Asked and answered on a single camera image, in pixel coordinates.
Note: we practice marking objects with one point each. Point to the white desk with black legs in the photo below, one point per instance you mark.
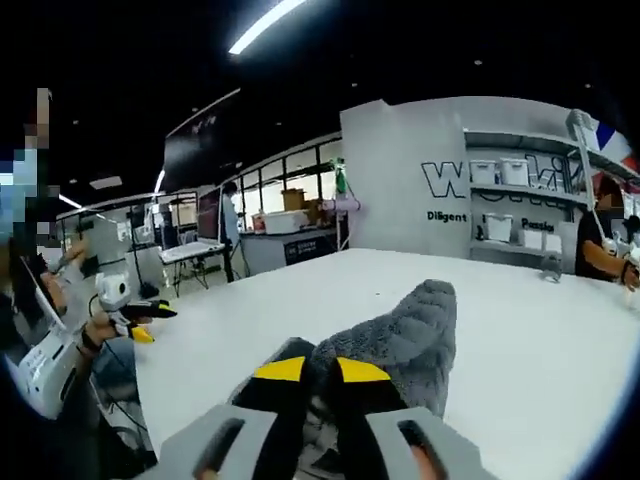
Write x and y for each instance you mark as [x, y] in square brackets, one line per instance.
[190, 252]

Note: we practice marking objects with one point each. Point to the person's left hand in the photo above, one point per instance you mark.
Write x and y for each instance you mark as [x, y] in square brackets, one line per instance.
[100, 330]

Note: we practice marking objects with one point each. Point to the red blue striped banner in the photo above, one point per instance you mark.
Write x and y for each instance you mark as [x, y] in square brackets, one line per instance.
[612, 140]

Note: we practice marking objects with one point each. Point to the grey towel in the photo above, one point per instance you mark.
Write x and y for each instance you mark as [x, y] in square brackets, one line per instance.
[400, 340]

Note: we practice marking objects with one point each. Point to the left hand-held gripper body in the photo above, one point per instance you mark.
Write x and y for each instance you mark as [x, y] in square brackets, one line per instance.
[114, 290]

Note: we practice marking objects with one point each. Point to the grey counter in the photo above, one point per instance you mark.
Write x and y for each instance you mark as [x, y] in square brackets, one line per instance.
[265, 255]

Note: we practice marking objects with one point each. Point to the white table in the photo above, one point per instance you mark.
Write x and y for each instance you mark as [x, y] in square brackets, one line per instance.
[525, 375]

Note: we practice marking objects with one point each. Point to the grey cabinet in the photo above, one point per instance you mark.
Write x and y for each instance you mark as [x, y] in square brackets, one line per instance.
[112, 245]

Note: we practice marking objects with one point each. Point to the black sign board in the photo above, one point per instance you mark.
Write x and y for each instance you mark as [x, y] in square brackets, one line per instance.
[302, 252]

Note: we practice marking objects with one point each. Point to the brown cardboard box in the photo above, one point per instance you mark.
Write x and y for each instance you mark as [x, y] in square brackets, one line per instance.
[300, 202]

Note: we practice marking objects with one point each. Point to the computer monitor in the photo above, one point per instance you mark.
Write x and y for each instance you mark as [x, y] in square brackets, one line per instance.
[209, 215]

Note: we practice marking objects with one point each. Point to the white rack stand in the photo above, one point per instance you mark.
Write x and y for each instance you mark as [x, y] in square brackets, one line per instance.
[340, 230]

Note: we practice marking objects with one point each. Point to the ceiling light strip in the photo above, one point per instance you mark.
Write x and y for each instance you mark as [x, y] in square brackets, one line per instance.
[265, 27]

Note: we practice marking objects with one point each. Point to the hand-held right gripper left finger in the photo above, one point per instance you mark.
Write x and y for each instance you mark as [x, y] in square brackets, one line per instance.
[277, 400]

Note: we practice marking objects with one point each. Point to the white plastic bin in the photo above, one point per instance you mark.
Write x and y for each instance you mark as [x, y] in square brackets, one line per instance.
[281, 222]

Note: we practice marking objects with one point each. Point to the green hanging item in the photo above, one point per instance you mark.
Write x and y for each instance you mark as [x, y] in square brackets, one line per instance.
[341, 177]

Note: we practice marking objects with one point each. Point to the lilac roll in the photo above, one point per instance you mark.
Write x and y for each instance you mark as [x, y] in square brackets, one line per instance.
[342, 205]

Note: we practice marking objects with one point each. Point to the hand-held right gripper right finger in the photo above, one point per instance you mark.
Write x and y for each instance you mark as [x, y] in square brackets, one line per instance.
[360, 415]

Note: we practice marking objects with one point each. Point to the small grey object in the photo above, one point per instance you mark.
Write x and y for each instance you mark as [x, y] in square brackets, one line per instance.
[551, 270]

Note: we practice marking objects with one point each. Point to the white worn chest device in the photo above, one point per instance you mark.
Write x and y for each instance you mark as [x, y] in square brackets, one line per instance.
[45, 365]

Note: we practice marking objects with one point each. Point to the metal storage shelf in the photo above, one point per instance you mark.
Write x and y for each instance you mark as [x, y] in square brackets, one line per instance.
[512, 171]

